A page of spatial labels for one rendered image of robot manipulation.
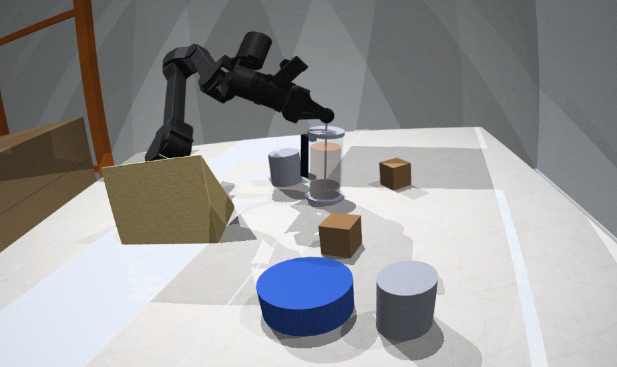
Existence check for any blue cylinder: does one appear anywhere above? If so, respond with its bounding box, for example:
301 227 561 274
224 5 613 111
256 257 355 337

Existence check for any glass french press coffee maker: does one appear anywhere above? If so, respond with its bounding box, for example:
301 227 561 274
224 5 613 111
300 108 345 205

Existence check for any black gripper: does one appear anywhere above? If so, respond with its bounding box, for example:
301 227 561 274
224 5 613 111
249 73 333 123

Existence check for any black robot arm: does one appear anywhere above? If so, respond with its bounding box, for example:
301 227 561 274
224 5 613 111
145 31 308 161

